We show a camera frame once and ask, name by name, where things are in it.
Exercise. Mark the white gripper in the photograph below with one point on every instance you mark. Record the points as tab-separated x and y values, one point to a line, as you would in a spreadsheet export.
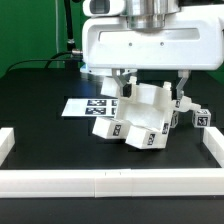
192	39

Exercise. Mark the white chair seat plate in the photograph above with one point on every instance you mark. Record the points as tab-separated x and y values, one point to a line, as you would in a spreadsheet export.
148	106

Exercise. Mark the white chair back frame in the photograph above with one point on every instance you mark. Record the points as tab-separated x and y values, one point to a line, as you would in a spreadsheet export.
184	104

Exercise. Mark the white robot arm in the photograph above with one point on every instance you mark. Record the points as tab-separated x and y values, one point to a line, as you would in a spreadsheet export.
142	15

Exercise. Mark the white tagged chair nut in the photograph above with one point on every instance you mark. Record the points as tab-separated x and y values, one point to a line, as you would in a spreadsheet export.
175	119

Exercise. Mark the white marker base sheet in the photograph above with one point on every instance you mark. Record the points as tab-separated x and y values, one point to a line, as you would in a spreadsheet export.
83	107

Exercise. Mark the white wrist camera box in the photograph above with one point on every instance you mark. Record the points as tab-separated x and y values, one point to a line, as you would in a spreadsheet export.
103	7

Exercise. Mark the white U-shaped fence frame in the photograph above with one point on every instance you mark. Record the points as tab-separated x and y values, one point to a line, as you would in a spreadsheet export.
111	183

